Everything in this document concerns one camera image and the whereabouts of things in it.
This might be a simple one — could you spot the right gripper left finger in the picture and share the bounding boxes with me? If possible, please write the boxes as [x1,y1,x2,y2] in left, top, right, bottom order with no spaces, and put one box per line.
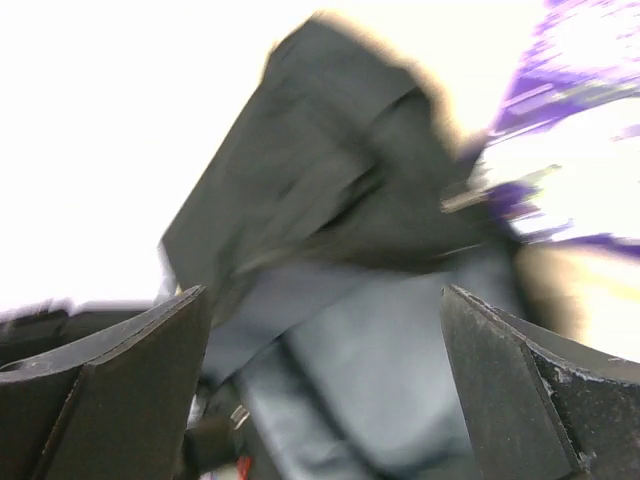
[1,287,208,479]

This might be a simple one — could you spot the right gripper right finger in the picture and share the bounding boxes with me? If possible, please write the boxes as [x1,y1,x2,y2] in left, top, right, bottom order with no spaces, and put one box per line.
[441,285,639,480]

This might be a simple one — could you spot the purple book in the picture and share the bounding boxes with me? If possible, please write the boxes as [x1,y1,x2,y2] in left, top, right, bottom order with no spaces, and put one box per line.
[441,1,639,256]

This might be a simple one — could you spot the black backpack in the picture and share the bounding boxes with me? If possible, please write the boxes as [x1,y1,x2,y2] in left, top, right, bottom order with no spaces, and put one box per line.
[162,17,533,479]

